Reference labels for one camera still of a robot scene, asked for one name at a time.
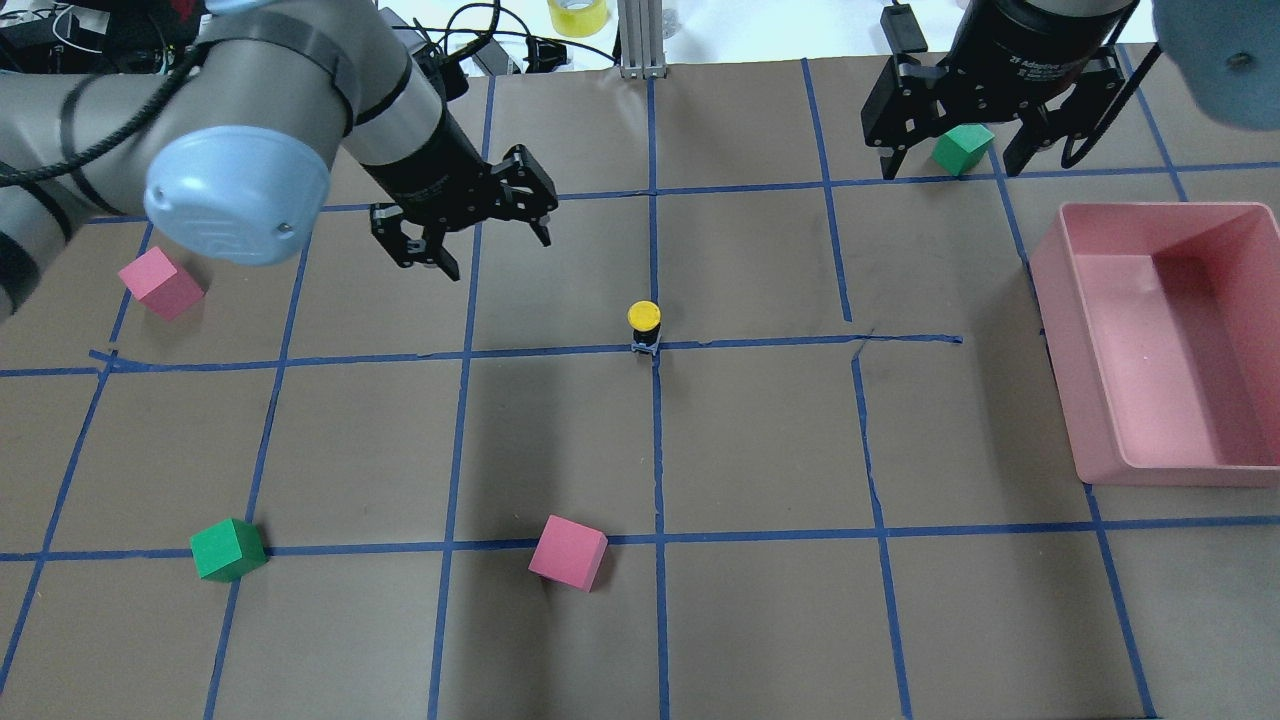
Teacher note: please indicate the yellow tape roll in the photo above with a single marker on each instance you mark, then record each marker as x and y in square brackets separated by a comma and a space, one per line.
[578, 19]

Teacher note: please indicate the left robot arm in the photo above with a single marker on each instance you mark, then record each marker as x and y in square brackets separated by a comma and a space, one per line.
[230, 154]

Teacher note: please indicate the yellow mushroom push button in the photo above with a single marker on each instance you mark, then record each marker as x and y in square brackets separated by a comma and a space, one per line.
[644, 318]

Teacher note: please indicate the aluminium frame post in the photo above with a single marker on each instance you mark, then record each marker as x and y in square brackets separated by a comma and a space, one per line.
[640, 38]

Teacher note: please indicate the pink foam cube centre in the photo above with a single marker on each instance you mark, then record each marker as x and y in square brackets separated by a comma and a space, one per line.
[569, 553]

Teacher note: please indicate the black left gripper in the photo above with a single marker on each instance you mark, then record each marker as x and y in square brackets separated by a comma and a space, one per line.
[432, 166]

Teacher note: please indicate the green foam cube near bin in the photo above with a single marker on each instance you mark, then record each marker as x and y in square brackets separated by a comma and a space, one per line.
[959, 149]

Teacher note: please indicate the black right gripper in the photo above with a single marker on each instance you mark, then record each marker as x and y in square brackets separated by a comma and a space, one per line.
[1040, 42]

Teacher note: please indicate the pink plastic bin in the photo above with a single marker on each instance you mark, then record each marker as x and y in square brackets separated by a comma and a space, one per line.
[1162, 320]

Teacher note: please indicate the pink foam cube outer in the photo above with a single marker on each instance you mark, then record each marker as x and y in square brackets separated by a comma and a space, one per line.
[164, 286]

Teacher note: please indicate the black power adapter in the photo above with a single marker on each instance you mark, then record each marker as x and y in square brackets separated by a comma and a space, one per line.
[901, 29]

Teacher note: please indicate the pink foam cube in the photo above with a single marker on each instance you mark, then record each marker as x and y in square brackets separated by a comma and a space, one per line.
[164, 286]
[569, 553]

